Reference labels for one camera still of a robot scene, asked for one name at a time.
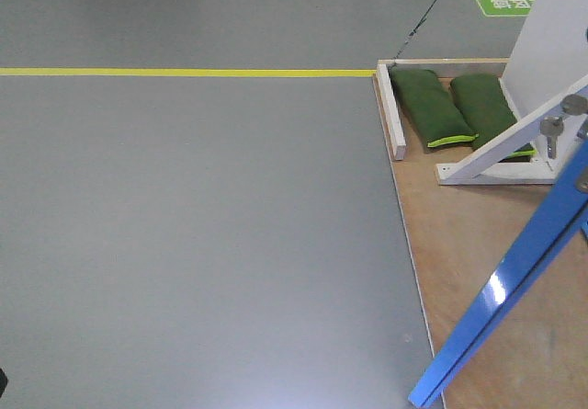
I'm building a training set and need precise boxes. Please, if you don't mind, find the right green sandbag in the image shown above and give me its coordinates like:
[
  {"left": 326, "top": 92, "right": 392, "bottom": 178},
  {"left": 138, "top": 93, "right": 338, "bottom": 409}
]
[{"left": 449, "top": 74, "right": 517, "bottom": 151}]

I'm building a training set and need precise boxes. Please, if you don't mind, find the blue door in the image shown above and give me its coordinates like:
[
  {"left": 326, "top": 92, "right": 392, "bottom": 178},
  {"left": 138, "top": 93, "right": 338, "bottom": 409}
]
[{"left": 408, "top": 124, "right": 587, "bottom": 408}]

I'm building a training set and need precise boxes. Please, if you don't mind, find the green sandbag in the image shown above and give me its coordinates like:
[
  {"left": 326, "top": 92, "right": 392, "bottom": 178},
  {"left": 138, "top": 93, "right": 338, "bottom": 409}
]
[
  {"left": 449, "top": 74, "right": 517, "bottom": 151},
  {"left": 389, "top": 68, "right": 478, "bottom": 149}
]

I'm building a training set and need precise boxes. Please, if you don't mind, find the white wooden border rail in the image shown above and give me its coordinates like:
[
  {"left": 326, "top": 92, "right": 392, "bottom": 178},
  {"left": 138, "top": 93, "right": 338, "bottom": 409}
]
[{"left": 375, "top": 61, "right": 407, "bottom": 161}]

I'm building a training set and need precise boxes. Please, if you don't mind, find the left green sandbag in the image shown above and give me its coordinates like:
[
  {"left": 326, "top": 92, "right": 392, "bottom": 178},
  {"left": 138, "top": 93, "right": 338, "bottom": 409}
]
[{"left": 389, "top": 68, "right": 478, "bottom": 149}]

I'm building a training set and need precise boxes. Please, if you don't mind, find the green floor sign sticker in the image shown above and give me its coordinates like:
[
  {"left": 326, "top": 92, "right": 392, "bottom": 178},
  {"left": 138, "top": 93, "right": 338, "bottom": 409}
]
[{"left": 475, "top": 0, "right": 535, "bottom": 17}]

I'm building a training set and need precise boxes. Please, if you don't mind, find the white wooden diagonal brace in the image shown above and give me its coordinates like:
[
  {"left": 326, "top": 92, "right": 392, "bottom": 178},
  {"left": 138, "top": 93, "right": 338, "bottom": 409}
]
[{"left": 436, "top": 76, "right": 587, "bottom": 186}]

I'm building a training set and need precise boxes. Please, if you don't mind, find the plywood base platform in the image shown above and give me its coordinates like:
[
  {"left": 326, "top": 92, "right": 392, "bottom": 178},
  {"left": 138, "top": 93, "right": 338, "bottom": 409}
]
[{"left": 372, "top": 58, "right": 588, "bottom": 409}]

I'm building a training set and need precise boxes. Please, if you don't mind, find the black object at edge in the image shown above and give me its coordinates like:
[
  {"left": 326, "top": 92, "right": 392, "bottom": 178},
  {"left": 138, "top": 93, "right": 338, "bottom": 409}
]
[{"left": 0, "top": 369, "right": 8, "bottom": 396}]

